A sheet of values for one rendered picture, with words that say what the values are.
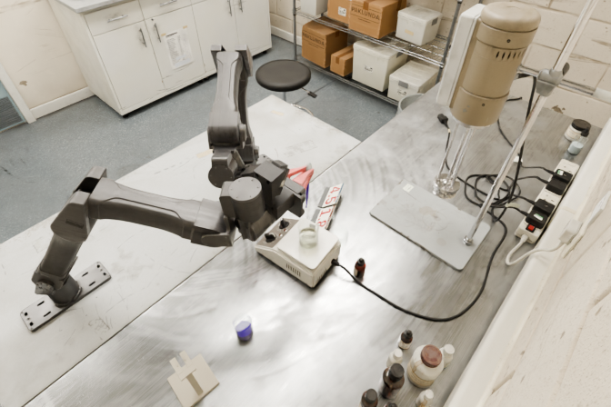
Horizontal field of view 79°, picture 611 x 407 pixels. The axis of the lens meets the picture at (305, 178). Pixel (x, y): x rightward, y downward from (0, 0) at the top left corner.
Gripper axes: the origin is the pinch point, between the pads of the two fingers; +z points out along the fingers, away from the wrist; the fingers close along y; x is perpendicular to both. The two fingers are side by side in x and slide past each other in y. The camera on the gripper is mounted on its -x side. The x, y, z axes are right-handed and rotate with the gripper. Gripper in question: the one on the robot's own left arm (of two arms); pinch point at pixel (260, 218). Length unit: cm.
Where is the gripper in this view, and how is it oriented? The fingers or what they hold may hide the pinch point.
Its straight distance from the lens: 97.8
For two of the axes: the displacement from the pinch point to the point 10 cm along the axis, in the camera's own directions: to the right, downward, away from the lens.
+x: -8.2, 1.4, 5.5
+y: 4.1, -5.2, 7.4
